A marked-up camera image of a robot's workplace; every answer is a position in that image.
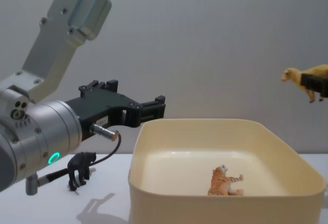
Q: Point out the black toy animal figure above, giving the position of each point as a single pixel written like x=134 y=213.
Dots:
x=79 y=167

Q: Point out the cream plastic bin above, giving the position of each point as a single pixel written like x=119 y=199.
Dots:
x=194 y=208

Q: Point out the yellow toy animal figure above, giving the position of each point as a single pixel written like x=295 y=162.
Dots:
x=294 y=76

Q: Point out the white table cloth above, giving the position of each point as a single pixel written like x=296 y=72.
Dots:
x=38 y=208

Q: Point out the orange striped toy tiger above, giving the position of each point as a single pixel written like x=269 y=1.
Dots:
x=220 y=183

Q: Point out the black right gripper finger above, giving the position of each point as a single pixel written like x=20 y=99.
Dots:
x=314 y=83

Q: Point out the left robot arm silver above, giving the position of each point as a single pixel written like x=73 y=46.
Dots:
x=51 y=121

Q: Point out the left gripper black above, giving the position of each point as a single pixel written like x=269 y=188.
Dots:
x=102 y=106

